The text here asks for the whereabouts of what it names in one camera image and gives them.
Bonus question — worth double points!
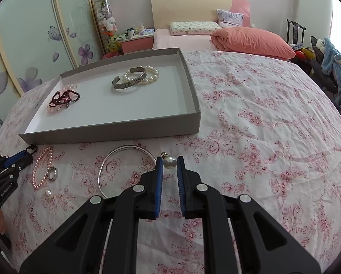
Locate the pink pearl strand bracelet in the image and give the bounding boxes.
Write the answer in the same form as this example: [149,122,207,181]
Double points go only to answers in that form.
[32,145,54,191]

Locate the silver ring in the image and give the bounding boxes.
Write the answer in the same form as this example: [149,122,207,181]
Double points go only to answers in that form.
[46,166,59,181]

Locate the small white pearl earring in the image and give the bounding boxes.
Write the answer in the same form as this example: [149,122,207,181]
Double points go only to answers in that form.
[44,189,53,199]

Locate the dark red bead bracelet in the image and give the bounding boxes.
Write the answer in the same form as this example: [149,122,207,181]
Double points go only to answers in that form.
[48,89,81,110]

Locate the thin silver round bangle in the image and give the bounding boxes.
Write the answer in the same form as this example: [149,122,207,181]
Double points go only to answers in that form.
[97,145,156,199]

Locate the silver cuff bangle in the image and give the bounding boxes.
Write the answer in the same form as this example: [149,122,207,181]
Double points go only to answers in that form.
[112,67,147,90]

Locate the large pearl earring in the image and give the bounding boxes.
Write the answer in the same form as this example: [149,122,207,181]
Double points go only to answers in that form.
[161,153,177,169]

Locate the floral pink bed sheet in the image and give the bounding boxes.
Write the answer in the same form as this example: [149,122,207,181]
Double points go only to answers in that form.
[3,51,341,269]

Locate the sliding wardrobe with flowers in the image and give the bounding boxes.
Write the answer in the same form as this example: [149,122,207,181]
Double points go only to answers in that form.
[0,0,103,129]

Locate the red waste basket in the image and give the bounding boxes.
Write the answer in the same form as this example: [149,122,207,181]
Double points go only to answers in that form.
[102,51,121,60]

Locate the grey cardboard tray box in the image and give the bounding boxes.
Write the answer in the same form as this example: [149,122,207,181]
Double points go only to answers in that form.
[18,48,201,144]

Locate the pink bedside table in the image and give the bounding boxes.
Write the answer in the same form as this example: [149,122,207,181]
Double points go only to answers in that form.
[117,32,154,54]

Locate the tube of plush toys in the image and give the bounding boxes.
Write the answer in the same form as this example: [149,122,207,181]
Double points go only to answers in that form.
[94,0,122,53]

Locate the blue plush robe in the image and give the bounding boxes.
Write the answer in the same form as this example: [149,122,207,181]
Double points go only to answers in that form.
[321,38,341,111]

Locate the floral white pillow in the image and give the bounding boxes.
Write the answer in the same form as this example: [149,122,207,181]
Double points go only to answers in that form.
[169,21,221,36]

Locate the folded salmon duvet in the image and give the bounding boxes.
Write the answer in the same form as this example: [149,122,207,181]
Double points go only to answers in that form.
[211,27,295,60]

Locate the beige pink headboard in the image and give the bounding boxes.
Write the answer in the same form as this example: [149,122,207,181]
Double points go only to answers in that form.
[151,0,251,29]

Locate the dark wooden chair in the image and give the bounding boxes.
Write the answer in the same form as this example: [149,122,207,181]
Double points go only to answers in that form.
[286,18,306,45]

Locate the lilac patterned pillow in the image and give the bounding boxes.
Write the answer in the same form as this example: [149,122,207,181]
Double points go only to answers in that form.
[217,9,244,28]

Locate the light pink bead bracelet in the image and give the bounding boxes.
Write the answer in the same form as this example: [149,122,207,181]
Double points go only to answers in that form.
[47,83,78,115]

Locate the white pearl bracelet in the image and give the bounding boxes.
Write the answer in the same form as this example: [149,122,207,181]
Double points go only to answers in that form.
[122,66,160,85]

